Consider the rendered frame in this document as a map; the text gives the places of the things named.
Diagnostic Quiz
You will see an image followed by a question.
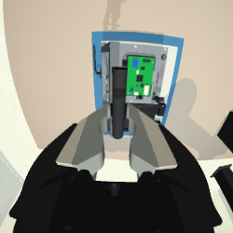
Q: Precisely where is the green circuit board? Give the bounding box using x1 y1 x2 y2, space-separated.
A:
126 56 155 96

